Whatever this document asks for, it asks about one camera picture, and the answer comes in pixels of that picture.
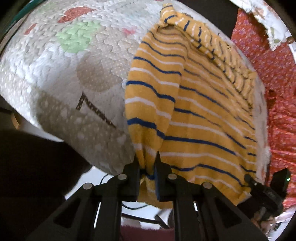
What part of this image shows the yellow striped knit sweater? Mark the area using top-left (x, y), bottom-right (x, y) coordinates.
top-left (125, 4), bottom-right (257, 208)

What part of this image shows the red floral bedsheet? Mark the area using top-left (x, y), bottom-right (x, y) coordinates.
top-left (231, 9), bottom-right (296, 208)

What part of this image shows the heart patterned quilted blanket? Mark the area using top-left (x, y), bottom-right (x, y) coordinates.
top-left (1, 1), bottom-right (163, 175)

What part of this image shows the white floral ruffled pillow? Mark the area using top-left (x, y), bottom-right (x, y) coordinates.
top-left (231, 0), bottom-right (295, 54)

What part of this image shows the black cable on floor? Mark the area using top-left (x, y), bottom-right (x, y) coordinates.
top-left (99, 173), bottom-right (167, 230)

